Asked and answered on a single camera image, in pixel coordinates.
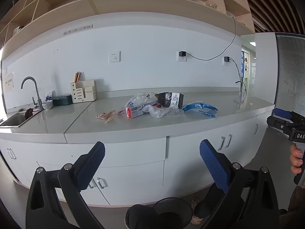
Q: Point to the black snack package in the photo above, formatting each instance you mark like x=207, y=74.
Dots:
x=170, y=99

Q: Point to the paper wall note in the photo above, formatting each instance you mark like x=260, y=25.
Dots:
x=9, y=82

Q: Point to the steel sink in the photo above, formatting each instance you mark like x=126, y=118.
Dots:
x=13, y=121

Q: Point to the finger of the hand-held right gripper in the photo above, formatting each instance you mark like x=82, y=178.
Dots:
x=276, y=122
x=282, y=112

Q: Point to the white base cabinets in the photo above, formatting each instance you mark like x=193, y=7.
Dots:
x=133, y=167

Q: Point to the glass bowl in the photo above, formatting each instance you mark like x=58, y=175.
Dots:
x=211, y=4

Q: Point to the chrome faucet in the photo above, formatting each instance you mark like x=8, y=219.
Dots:
x=35, y=95

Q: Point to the person's beige right shoe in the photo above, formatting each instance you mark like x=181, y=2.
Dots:
x=195, y=213

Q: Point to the clear plastic wrap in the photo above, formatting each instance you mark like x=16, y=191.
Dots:
x=162, y=112

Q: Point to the white patterned bowl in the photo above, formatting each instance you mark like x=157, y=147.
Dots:
x=47, y=105

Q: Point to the white wall outlet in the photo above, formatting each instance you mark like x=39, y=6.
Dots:
x=114, y=57
x=181, y=59
x=224, y=63

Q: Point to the dark cloth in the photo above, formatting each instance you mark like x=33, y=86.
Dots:
x=29, y=113

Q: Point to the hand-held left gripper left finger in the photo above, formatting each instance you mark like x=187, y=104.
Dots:
x=91, y=163

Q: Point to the green lidded box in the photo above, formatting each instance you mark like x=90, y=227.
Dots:
x=62, y=100

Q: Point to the black mesh trash bin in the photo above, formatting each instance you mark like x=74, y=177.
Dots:
x=172, y=213

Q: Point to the clear printed plastic bag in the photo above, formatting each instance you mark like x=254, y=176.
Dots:
x=139, y=99

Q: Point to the blue plastic bag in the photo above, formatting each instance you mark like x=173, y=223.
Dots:
x=201, y=107

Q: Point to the person's right hand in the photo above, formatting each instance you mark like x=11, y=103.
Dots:
x=296, y=158

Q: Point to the black charger plug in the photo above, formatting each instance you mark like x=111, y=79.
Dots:
x=182, y=53
x=226, y=59

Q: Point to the wooden wall shelf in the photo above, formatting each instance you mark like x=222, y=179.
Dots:
x=154, y=8

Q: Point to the cream utensil holder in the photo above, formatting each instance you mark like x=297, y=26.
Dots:
x=83, y=92

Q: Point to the wooden chopsticks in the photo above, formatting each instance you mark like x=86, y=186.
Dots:
x=77, y=76

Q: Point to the white and red carton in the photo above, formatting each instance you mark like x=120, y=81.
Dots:
x=136, y=112

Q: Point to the person's right forearm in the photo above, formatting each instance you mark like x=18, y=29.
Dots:
x=296, y=206

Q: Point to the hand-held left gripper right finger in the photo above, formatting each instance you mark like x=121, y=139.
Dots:
x=214, y=164

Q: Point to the hallway wall poster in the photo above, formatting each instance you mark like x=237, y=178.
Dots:
x=244, y=66

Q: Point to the wall power strip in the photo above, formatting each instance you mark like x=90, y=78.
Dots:
x=78, y=29

